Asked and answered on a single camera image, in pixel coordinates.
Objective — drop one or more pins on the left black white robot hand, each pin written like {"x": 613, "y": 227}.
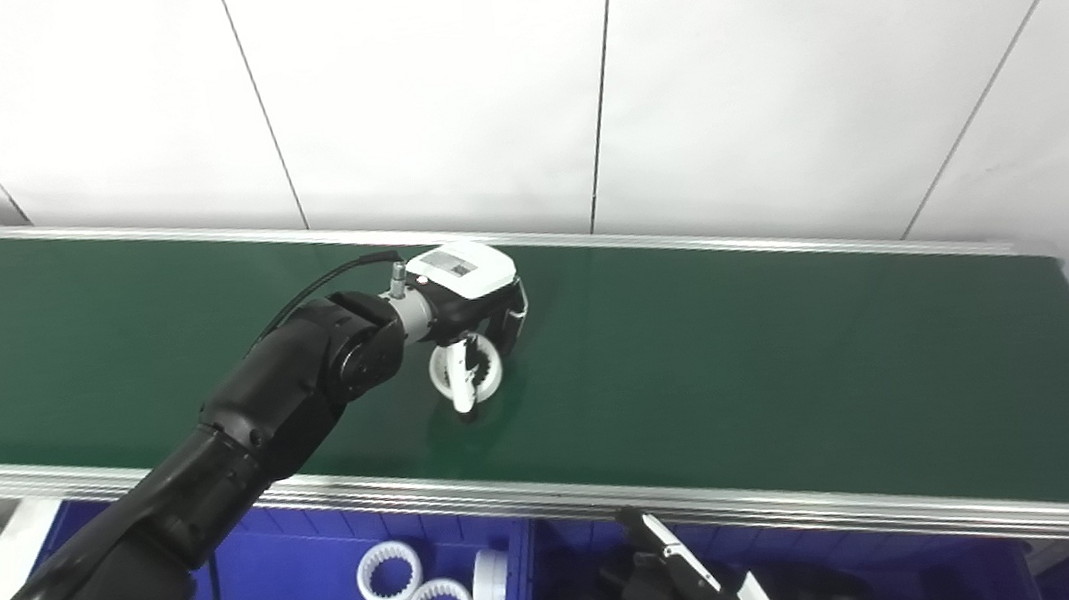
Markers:
{"x": 467, "y": 282}

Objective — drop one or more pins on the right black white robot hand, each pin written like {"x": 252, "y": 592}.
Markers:
{"x": 687, "y": 574}

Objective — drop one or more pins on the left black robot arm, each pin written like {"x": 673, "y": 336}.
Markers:
{"x": 239, "y": 444}

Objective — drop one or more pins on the green conveyor belt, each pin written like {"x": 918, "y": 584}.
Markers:
{"x": 753, "y": 366}
{"x": 820, "y": 509}

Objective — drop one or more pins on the blue bin with black parts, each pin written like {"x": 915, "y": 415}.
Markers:
{"x": 928, "y": 577}

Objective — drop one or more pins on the blue bin with white parts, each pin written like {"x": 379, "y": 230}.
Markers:
{"x": 276, "y": 591}

